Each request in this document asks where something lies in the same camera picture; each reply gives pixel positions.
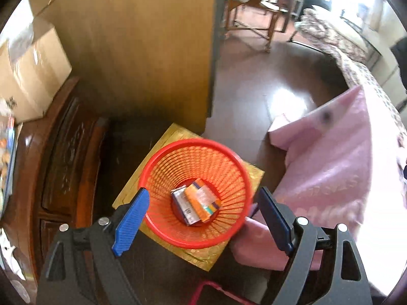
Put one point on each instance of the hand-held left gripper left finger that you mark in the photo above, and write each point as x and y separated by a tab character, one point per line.
130	222

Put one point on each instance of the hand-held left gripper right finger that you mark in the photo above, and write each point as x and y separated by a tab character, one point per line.
274	220

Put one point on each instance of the red plastic mesh basket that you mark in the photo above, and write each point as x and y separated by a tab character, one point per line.
165	165

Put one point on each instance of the white grey cardboard box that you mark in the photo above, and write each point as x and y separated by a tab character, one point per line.
180	203

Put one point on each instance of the orange cardboard box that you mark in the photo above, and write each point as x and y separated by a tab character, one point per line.
200	197

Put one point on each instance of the pink blanket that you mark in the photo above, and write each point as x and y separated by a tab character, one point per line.
330	152

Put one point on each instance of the yellow patterned flat box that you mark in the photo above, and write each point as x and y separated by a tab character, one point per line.
165	135

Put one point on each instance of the dark carved wooden cabinet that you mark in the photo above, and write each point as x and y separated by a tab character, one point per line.
63	152

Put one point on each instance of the white plastic bag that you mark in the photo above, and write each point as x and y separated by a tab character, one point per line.
11	260

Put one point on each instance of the colourful book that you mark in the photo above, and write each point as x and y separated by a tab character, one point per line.
8	165

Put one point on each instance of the floral bedspread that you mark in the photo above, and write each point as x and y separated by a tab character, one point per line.
349	66

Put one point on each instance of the large brown cardboard box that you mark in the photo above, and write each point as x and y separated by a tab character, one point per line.
35	73

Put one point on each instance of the light wooden door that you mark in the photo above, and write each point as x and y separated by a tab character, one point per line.
143	38

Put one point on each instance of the white pillow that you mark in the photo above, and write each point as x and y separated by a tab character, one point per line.
343	31

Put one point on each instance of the black metal rack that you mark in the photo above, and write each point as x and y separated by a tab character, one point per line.
365	35

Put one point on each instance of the dark cloth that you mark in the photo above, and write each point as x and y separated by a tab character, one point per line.
400	54

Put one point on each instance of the wooden chair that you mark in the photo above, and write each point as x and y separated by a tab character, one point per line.
254	0

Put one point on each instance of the red plastic frame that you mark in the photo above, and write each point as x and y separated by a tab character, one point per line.
203	287

